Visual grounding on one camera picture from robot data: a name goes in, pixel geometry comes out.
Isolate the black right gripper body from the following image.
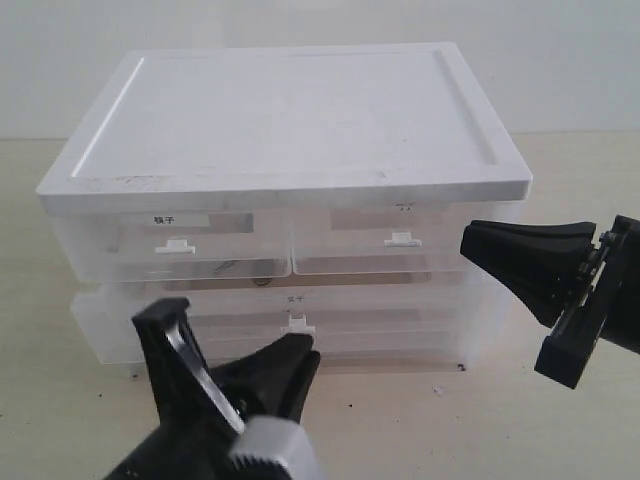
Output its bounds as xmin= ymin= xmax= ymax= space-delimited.
xmin=534 ymin=215 xmax=639 ymax=388

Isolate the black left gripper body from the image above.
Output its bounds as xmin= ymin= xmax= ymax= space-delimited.
xmin=105 ymin=399 xmax=325 ymax=479

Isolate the key bunch with blue fob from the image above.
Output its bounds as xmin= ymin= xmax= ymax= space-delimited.
xmin=213 ymin=259 xmax=276 ymax=287

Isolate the white translucent drawer cabinet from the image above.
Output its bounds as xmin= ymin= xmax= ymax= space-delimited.
xmin=35 ymin=41 xmax=534 ymax=374

